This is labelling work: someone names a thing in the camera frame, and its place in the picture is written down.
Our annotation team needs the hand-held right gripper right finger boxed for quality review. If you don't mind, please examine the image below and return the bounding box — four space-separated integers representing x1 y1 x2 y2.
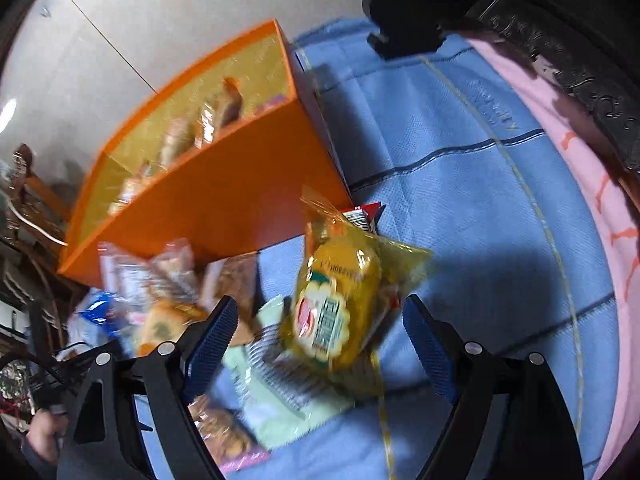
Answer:
401 294 586 480

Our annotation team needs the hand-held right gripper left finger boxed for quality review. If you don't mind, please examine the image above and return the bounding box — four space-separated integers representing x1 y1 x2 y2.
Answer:
56 295 240 480

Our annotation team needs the yellow pastry packet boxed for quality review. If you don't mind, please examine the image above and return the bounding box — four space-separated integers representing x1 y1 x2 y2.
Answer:
277 184 434 402

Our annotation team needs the orange box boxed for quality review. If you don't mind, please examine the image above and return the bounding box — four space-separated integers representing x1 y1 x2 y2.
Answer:
57 18 354 291

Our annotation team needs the person's left hand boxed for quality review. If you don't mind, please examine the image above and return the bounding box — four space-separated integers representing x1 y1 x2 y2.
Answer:
25 409 69 467

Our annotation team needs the orange cookie packet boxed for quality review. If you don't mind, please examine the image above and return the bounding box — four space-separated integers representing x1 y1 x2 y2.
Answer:
134 300 211 357

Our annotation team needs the brown snack packet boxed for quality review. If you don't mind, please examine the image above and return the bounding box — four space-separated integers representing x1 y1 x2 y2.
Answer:
205 252 262 347

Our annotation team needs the cookie packet pink edge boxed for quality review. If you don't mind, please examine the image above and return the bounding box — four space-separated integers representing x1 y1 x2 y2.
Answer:
187 394 272 477

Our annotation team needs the clear wrapped pastry packet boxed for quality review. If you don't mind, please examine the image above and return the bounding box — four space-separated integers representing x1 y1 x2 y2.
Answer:
97 239 198 326

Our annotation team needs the pale green snack packet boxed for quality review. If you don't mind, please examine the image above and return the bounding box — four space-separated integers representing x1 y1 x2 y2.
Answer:
220 294 357 452

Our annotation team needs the wooden chair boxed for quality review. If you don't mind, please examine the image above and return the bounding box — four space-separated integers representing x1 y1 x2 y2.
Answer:
0 142 72 248

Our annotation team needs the blue quilt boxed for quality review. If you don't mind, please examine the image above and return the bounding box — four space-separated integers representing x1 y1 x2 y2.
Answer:
135 17 618 480

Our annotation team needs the small red snack packet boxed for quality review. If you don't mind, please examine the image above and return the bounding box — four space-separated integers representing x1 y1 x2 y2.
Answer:
342 201 387 234

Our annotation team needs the clear wrapped golden snack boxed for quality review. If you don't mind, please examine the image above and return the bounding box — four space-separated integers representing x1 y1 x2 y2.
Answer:
159 116 192 167
192 101 222 149
106 159 152 217

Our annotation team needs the pink sheet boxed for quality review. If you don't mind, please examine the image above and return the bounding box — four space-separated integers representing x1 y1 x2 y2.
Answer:
462 30 640 480

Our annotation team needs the brown wrapped snack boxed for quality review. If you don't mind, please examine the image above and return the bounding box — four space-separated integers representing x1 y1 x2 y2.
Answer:
220 76 247 127

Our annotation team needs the dark carved headboard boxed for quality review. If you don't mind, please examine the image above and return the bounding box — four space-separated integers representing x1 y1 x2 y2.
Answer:
362 0 640 191

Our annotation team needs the black cable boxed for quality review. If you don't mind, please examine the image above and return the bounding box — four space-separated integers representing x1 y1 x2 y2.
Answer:
0 340 96 386

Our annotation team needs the white cable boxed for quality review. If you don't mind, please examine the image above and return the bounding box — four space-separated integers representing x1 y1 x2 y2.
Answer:
7 194 69 247

